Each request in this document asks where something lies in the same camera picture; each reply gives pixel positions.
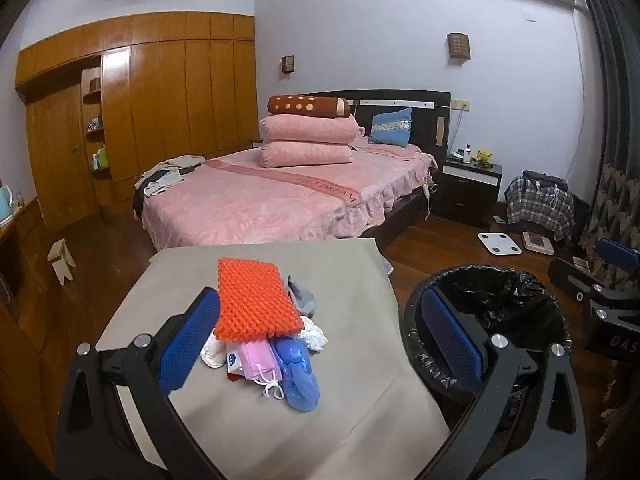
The dark nightstand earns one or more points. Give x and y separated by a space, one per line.
465 195

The wooden desk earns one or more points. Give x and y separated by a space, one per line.
25 310

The black bin with black liner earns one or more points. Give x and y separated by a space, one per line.
500 300

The grey patterned curtain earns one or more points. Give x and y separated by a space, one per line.
615 110

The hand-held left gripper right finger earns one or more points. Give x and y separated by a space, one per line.
452 340

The white bathroom scale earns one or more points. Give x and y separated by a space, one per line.
499 243

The green bottle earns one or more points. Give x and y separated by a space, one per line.
100 157

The plaid cloth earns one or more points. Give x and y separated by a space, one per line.
540 205

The white wrapper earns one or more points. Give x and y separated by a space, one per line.
215 355

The beige wall socket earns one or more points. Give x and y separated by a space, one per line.
460 105

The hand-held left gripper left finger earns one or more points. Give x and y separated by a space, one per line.
192 340

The scale with dark centre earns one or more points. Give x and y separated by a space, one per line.
536 242

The blue cushion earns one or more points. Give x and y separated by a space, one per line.
392 127

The small white box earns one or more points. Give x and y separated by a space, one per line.
581 262

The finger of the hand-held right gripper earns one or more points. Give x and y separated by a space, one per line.
570 275
617 252

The pink pillow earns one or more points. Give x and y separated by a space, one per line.
305 154
310 128

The wooden wardrobe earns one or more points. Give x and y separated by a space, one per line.
160 110

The beige tablecloth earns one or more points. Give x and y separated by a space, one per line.
350 410

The white tissue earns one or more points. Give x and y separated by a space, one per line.
314 335

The blue plastic glove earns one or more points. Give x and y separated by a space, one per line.
297 380

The blue checked cloth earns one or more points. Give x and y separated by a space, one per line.
386 265

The light blue kettle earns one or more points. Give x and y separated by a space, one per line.
5 205

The small wooden wall lamp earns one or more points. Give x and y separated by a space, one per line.
287 64

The brown dotted bolster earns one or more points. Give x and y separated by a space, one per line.
305 105

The dark wooden bed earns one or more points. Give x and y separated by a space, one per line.
430 125

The pink face mask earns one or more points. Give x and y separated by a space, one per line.
255 360

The large wooden wall lamp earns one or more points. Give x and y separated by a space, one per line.
459 46

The yellow plush toy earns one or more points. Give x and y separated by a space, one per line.
483 157

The orange foam mesh pad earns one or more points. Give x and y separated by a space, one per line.
255 300

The white bottle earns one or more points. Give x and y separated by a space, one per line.
467 155

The grey sock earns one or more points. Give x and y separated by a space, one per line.
302 300

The white power strip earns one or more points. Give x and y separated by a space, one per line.
428 189

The pink floral bedspread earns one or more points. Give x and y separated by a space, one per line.
260 200

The pile of clothes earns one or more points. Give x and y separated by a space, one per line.
170 172

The small wooden stool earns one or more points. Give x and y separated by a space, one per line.
61 257

